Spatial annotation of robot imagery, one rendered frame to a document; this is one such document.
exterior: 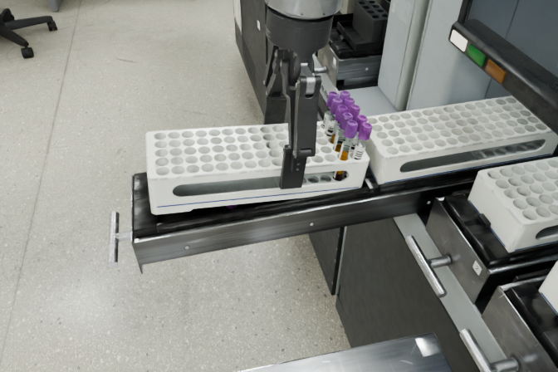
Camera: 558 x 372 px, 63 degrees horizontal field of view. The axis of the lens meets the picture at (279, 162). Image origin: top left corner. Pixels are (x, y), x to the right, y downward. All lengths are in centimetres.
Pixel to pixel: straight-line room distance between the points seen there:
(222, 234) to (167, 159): 13
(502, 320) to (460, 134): 27
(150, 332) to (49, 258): 49
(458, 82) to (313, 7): 37
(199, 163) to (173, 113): 171
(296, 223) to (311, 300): 87
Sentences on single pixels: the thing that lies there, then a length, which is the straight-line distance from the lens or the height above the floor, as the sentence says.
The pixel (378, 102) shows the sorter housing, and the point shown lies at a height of 73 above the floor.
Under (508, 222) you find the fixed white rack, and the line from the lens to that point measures 63.
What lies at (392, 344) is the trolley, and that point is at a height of 82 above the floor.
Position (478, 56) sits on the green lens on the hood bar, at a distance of 68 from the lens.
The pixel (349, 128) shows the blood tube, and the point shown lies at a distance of 60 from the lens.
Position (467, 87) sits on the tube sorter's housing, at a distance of 82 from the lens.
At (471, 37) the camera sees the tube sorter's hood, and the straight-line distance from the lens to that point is 70.
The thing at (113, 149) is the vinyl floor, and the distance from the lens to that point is 215.
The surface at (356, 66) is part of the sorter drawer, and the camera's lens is 102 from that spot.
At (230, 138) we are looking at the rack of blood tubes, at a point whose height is 88.
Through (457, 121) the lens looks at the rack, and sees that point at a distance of 76.
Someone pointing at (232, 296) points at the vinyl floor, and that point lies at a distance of 152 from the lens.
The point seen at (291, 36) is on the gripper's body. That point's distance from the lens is 51.
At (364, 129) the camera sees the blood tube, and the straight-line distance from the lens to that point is 61.
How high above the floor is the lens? 127
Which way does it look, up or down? 41 degrees down
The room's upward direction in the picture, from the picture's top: straight up
